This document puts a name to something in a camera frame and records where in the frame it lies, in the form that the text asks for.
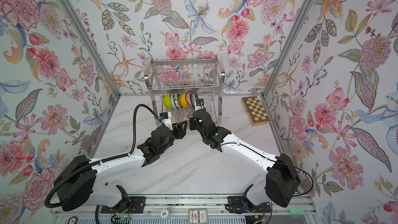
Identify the stainless steel dish rack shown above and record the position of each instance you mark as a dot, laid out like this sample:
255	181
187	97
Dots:
202	77

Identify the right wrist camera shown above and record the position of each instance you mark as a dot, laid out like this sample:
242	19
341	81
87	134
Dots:
199	104

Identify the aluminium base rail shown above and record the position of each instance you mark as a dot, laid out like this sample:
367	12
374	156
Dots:
174	209

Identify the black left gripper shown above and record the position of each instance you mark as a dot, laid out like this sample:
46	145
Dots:
179	131

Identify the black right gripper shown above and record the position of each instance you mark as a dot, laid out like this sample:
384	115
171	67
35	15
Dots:
193	123

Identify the wooden chessboard box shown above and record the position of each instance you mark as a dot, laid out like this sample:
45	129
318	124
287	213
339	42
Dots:
255	110

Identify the lime green plastic bowl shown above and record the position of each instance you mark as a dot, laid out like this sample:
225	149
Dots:
167	102

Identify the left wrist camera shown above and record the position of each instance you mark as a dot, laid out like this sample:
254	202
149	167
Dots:
166	119

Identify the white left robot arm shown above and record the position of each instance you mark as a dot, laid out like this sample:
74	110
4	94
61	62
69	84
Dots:
94	181

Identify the yellow plastic bowl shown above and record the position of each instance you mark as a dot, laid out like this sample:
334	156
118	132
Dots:
182	101

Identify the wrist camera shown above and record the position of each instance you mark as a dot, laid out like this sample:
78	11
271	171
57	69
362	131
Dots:
166	119
199	104

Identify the pink ribbed glass bowl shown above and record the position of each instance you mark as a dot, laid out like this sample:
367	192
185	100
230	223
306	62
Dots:
184	115

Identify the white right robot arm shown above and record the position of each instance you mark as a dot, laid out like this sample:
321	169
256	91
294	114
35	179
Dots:
281	176

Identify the pale teal ceramic bowl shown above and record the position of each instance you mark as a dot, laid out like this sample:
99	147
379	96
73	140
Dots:
173	106

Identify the dark blue floral bowl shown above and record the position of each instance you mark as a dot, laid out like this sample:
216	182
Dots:
193	100

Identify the green leaf pattern bowl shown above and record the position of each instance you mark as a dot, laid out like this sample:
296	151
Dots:
176	98

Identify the black white patterned bowl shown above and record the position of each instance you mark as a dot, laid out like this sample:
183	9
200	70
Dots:
188	100

